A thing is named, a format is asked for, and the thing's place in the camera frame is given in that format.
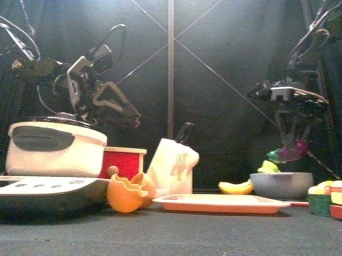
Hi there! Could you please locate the orange cracked eggshell half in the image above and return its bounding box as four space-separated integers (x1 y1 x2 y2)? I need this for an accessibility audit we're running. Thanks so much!
105 173 151 214
129 171 159 209

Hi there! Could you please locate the white toy cooking pot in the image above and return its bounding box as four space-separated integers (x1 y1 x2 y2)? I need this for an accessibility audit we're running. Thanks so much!
4 121 109 178

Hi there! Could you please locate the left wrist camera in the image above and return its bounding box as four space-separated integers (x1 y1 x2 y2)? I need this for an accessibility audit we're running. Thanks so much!
86 43 115 76

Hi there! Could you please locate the green and yellow toy block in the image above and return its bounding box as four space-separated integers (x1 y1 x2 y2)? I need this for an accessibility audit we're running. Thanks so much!
307 180 334 218

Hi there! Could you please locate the red box with wooden top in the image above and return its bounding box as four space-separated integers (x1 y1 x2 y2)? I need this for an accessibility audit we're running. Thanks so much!
97 146 148 181

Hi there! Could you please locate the gray bowl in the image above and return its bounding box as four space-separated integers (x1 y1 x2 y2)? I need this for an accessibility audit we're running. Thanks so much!
248 171 315 201

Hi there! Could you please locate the small brown wooden knob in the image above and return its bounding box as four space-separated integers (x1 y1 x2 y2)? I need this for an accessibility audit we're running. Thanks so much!
105 165 120 178

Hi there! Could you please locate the pink rectangular tray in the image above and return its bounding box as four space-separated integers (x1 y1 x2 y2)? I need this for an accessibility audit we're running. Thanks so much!
152 193 292 215

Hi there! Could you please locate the red and yellow toy block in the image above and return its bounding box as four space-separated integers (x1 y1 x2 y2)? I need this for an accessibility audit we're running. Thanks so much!
328 180 342 221

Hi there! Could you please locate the black knife handle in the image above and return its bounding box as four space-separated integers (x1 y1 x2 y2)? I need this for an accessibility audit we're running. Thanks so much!
173 121 196 145

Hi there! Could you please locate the yellow toy banana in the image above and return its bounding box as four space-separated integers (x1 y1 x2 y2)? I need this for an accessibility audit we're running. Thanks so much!
216 179 255 196

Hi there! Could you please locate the vertical metal frame pole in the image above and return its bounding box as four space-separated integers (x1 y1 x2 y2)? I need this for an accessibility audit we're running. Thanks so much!
167 0 175 140

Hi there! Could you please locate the white toy knife block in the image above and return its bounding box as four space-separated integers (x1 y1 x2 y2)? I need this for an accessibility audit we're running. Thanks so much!
145 137 200 198

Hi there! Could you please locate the black cable loop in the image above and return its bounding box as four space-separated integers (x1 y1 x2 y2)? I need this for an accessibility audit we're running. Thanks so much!
90 23 128 76

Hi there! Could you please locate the black pot lid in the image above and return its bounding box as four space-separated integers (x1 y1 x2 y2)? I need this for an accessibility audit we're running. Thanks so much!
18 112 92 128

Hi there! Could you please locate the yellow-green toy fruit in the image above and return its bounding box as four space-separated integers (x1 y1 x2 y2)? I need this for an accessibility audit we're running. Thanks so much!
256 159 282 175

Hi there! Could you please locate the purple toy eggplant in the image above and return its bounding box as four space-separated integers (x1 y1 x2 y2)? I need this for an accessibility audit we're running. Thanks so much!
265 139 311 164

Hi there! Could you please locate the white toy stove base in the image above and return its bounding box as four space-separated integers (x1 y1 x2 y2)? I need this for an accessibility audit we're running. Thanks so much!
0 175 112 216

